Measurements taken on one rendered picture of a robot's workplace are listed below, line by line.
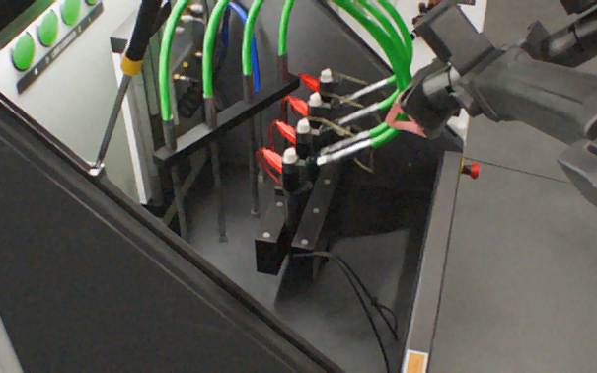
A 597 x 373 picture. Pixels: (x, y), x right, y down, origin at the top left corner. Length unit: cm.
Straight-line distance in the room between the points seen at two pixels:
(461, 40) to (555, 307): 173
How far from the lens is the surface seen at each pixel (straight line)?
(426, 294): 118
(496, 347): 237
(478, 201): 283
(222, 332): 90
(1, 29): 88
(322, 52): 140
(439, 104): 96
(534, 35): 109
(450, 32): 88
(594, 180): 48
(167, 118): 117
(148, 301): 91
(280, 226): 123
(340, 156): 110
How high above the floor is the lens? 182
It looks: 40 degrees down
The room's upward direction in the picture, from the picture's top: 1 degrees counter-clockwise
